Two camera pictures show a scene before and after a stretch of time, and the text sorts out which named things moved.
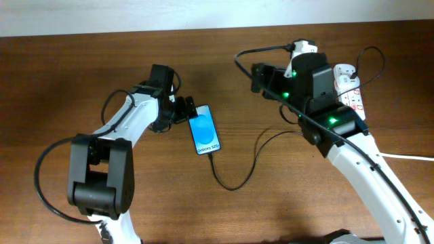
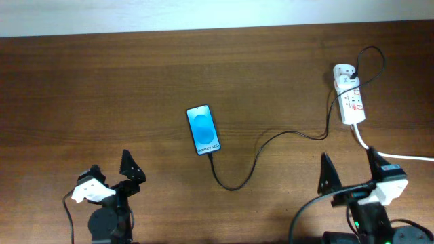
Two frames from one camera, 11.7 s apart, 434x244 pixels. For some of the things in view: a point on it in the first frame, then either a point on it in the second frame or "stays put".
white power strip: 348,89 stays put
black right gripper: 257,78 to 354,195
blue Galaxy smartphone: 204,131 stays put
